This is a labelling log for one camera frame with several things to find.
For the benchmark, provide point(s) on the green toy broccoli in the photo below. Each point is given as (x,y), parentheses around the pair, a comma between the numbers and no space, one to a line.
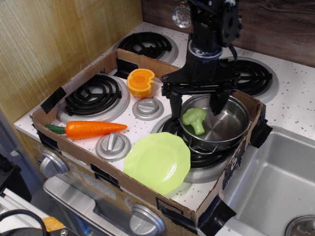
(195,117)

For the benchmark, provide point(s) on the silver front stove knob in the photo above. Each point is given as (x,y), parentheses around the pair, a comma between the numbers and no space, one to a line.
(113,147)

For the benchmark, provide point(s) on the front right stove burner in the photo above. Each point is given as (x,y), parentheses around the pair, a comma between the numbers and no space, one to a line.
(203,167)

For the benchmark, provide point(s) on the hanging silver strainer ladle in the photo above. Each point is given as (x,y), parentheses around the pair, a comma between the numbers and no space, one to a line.
(181,15)

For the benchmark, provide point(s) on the silver sink drain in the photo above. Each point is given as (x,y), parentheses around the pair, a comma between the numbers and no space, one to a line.
(303,225)

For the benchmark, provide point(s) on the stove burner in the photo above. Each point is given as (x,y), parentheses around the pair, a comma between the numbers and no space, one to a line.
(102,98)
(150,44)
(256,78)
(203,167)

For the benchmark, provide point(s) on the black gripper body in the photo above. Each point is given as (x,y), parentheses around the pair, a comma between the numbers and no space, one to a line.
(202,75)

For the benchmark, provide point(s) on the orange toy carrot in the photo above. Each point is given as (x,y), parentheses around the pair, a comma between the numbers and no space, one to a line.
(76,130)

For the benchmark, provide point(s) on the silver left oven knob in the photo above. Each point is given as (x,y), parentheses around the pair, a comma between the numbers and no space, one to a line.
(52,165)

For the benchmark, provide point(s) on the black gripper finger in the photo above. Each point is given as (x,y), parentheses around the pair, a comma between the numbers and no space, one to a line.
(176,104)
(218,101)

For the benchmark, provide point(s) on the back right stove burner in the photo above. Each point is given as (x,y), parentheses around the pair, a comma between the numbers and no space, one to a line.
(256,78)

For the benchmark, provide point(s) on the silver right oven knob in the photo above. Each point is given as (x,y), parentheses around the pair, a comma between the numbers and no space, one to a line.
(145,222)

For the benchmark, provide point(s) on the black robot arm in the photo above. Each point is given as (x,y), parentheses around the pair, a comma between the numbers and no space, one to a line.
(215,25)

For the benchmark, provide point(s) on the silver stove knob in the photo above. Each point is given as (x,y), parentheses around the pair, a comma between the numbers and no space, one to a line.
(147,109)
(113,147)

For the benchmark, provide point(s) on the silver oven door handle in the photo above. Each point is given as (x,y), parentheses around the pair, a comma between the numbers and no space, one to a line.
(73,199)

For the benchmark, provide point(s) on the orange toy half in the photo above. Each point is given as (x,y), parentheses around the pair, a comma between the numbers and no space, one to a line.
(140,82)

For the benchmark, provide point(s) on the silver oven knob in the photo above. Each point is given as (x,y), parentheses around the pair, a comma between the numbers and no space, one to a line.
(145,222)
(52,165)

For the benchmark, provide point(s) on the light green plastic plate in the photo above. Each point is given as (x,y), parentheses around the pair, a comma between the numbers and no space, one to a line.
(160,161)

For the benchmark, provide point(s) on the front left stove burner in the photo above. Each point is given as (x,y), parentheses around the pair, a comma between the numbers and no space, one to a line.
(102,98)

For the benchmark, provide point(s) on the grey toy sink basin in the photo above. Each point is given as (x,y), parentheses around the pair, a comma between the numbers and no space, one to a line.
(275,183)

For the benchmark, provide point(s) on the yellow sponge piece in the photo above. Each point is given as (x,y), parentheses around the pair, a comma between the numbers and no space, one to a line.
(52,224)

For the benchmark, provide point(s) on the silver middle stove knob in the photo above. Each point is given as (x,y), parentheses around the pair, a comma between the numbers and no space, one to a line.
(147,109)

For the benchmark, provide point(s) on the stainless steel pot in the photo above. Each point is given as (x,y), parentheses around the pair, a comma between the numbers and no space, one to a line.
(223,131)

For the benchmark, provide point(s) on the back left stove burner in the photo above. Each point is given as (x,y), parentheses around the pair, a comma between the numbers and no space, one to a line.
(150,44)

